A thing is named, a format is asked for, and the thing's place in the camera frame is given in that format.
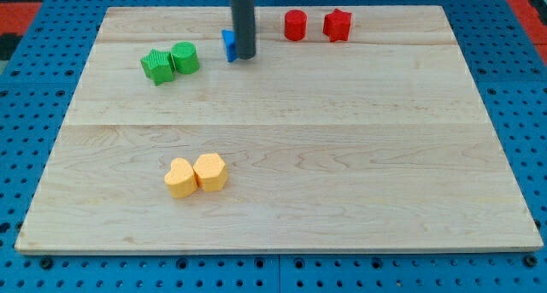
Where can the wooden board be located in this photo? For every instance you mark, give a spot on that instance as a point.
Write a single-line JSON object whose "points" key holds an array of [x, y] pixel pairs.
{"points": [[377, 145]]}

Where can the green cylinder block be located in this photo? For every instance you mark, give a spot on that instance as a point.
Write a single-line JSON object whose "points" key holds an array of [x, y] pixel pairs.
{"points": [[185, 58]]}

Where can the yellow heart block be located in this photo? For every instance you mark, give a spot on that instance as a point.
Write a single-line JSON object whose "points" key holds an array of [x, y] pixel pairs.
{"points": [[180, 179]]}

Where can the red cylinder block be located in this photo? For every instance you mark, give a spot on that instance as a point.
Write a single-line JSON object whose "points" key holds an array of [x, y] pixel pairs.
{"points": [[295, 24]]}

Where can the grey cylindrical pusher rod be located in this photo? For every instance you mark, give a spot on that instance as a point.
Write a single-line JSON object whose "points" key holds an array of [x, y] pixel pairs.
{"points": [[244, 26]]}

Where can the red star block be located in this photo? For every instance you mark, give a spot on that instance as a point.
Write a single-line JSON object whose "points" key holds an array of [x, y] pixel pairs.
{"points": [[337, 25]]}

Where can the blue cube block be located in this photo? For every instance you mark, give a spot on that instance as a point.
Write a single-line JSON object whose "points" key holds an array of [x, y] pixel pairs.
{"points": [[228, 37]]}

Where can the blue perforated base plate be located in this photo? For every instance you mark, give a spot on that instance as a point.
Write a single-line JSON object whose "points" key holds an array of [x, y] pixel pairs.
{"points": [[39, 82]]}

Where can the yellow hexagon block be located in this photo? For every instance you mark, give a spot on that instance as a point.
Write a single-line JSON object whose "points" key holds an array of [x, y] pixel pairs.
{"points": [[211, 172]]}

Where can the green star block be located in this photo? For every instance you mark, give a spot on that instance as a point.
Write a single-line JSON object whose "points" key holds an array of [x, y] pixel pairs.
{"points": [[158, 66]]}

